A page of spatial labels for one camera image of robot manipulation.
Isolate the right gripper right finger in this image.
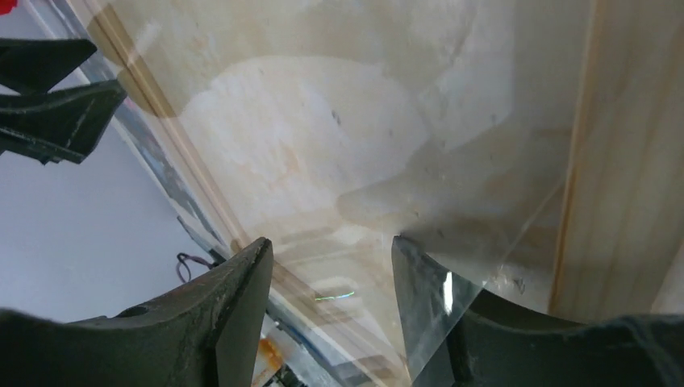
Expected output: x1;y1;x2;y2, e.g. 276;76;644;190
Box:
391;236;683;386

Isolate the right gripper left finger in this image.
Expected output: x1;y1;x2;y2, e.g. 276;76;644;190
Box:
1;238;273;386

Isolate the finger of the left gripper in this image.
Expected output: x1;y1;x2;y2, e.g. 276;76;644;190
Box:
1;38;97;94
1;81;127;164

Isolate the transparent plastic sheet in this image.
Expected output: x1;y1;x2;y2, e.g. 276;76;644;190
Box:
94;1;590;386

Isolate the wooden picture frame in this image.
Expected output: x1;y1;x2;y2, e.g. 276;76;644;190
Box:
69;1;683;386

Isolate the printed photo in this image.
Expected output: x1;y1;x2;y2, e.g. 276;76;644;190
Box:
106;69;345;386

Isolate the red crumpled cloth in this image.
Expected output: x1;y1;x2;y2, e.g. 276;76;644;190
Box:
0;0;19;15

